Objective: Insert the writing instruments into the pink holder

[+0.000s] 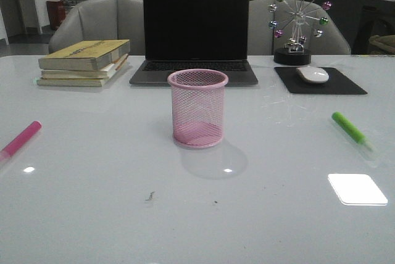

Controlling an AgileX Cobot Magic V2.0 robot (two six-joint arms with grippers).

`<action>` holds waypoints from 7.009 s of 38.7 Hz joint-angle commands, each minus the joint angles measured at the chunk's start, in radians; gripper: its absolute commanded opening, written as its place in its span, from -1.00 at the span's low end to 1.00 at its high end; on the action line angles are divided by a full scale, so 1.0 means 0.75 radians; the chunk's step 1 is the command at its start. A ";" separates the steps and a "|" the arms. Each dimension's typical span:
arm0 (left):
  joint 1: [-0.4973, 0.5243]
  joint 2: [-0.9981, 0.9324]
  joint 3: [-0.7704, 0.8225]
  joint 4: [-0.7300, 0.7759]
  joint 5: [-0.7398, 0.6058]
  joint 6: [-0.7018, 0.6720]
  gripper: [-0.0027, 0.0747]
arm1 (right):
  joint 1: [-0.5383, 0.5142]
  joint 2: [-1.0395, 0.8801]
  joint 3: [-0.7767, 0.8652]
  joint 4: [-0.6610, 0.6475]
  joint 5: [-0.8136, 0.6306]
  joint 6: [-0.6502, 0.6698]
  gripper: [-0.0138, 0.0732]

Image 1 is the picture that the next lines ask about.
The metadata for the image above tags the top yellow book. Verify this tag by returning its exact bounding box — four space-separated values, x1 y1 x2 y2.
38 39 130 71

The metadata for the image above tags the ferris wheel desk ornament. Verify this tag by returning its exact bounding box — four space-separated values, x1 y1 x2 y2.
267 0 329 65

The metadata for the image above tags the grey armchair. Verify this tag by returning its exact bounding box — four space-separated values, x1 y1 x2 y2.
48 0 145 55
247 0 351 56

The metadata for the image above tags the middle cream book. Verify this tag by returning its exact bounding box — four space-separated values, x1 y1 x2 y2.
41 54 128 79

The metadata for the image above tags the black mouse pad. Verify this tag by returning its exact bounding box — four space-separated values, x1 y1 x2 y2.
275 67 368 95

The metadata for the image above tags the red trash bin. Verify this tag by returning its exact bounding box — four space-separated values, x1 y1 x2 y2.
46 0 66 30

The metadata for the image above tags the right grey armchair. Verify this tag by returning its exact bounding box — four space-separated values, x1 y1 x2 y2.
247 0 351 56

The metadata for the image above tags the brown cushioned seat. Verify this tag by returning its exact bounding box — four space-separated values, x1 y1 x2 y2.
368 35 394 54

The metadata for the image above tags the white computer mouse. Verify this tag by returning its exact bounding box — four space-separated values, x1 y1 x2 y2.
296 65 330 84

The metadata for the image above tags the bottom pale book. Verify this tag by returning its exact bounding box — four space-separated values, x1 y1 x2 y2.
36 70 119 87

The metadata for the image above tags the green highlighter pen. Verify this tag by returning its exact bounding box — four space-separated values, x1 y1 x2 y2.
331 112 375 153

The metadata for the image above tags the pink highlighter pen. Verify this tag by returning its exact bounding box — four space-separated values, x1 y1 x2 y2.
1 121 42 163

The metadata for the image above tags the left grey armchair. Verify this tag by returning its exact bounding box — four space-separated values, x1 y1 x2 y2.
48 0 145 55

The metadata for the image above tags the grey open laptop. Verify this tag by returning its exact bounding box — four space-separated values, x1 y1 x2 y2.
130 0 258 86

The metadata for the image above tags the pink mesh pen holder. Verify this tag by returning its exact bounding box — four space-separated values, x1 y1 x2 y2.
167 68 228 148

